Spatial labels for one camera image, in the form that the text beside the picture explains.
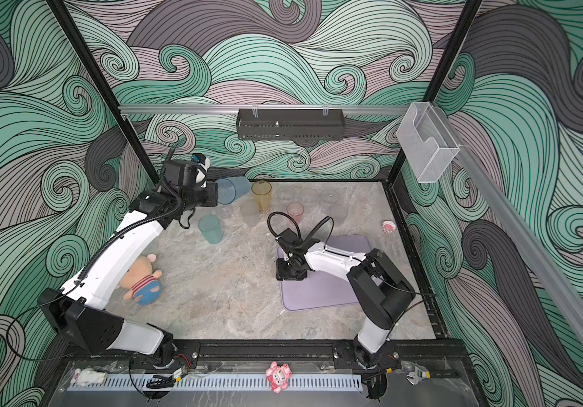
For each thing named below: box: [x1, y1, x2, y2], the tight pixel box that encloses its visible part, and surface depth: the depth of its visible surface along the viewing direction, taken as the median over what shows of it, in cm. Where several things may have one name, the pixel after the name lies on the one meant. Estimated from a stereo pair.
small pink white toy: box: [382, 220, 396, 234], surface depth 102 cm
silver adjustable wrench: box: [405, 365, 432, 385], surface depth 71 cm
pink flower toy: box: [266, 361, 293, 394], surface depth 69 cm
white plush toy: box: [70, 367, 108, 388], surface depth 69 cm
